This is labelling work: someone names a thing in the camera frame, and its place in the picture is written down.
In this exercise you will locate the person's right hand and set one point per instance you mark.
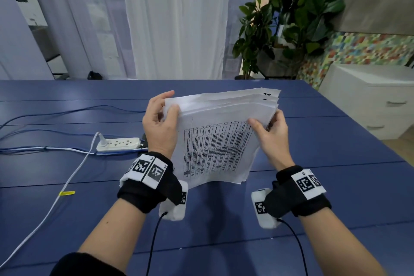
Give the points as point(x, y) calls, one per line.
point(275, 143)

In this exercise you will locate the person's left hand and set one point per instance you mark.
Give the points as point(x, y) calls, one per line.
point(160, 136)

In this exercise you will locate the gathered printed papers stack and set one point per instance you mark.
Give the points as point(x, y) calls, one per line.
point(220, 111)

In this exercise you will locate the person's left forearm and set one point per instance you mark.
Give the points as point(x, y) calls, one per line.
point(113, 233)

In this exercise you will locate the person's right forearm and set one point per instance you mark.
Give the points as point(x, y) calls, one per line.
point(339, 246)

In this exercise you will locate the white power strip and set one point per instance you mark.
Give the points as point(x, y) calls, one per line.
point(121, 144)

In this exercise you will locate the grey plant pot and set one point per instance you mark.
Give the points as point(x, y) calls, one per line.
point(275, 65)

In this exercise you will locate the small black floor object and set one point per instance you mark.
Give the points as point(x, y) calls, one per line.
point(94, 75)

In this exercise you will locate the white drawer cabinet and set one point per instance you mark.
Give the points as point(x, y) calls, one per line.
point(359, 101)

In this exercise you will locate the white curtain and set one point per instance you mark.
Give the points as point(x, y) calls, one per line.
point(174, 13)

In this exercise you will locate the colourful patterned panel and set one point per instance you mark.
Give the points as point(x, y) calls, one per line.
point(365, 49)

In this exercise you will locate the large green potted plant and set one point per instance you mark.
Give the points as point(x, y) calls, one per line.
point(307, 10)

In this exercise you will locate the black fleece sleeve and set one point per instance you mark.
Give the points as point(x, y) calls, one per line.
point(84, 266)

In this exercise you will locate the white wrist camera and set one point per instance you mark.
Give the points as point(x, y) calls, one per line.
point(266, 220)
point(176, 212)

